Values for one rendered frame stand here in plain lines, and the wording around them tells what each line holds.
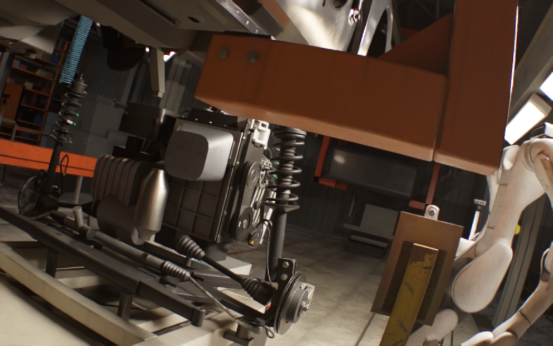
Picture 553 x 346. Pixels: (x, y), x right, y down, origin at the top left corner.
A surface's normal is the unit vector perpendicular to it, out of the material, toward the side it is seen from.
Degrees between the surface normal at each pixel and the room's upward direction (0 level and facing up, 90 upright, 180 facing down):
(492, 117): 90
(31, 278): 90
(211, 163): 90
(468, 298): 96
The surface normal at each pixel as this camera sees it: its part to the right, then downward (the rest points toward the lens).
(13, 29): 0.88, 0.35
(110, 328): -0.34, -0.11
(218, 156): 0.72, 0.18
